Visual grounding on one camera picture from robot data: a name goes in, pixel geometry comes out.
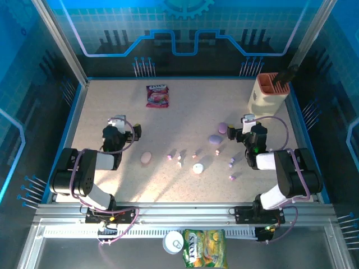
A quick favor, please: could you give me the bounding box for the white slotted cable duct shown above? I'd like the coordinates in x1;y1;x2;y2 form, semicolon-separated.
43;227;257;238

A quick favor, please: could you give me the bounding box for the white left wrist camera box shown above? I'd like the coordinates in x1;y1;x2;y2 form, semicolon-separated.
108;114;127;135

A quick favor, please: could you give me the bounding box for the black utensil handle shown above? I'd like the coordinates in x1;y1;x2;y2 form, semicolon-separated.
272;64;300;86

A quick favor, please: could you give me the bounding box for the red candy bag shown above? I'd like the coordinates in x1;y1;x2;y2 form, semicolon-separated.
145;85;171;109

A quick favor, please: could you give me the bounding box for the black connector box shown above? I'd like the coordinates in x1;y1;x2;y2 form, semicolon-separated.
255;224;277;244

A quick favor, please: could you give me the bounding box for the green yellow candy bag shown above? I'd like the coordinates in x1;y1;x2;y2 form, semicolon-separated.
182;229;228;269

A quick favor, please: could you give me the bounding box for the beige holder with orange rim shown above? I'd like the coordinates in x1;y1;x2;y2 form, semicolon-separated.
247;72;292;120

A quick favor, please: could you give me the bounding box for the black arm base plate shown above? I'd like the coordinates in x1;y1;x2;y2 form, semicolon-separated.
234;206;286;225
85;206;139;225

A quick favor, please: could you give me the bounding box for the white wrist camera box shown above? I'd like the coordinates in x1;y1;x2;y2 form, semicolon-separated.
108;114;127;135
242;113;257;134

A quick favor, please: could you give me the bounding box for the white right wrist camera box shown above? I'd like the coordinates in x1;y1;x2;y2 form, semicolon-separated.
242;113;257;134

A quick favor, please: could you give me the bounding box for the aluminium frame post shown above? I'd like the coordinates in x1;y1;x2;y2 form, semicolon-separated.
288;0;339;71
31;0;91;86

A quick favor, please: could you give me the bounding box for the white tin can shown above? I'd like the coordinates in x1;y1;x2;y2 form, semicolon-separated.
162;230;185;255

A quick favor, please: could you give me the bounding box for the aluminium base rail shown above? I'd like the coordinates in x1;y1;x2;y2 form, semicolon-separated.
33;202;337;225

